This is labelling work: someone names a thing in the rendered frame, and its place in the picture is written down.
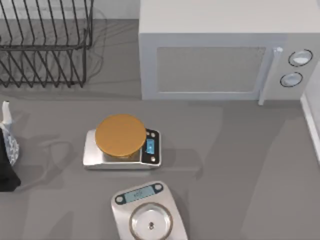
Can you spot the silver scale with brass plate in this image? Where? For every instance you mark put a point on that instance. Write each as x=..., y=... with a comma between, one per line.
x=120, y=135

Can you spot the pale microwave door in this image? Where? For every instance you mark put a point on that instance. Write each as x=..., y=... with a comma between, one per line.
x=210, y=70

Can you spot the silver scale with steel plate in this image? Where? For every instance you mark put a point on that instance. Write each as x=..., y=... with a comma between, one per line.
x=150, y=220

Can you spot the pale microwave oven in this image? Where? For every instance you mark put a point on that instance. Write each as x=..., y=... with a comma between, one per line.
x=225, y=20

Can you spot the small round microwave knob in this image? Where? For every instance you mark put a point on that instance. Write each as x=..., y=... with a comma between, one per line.
x=291, y=79

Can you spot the white blue patterned bottle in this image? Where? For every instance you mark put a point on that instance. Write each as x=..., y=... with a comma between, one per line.
x=12, y=148

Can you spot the large round microwave knob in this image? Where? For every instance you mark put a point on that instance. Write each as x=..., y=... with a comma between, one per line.
x=300, y=57

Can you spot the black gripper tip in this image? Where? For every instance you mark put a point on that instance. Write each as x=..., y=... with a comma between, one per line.
x=7, y=172

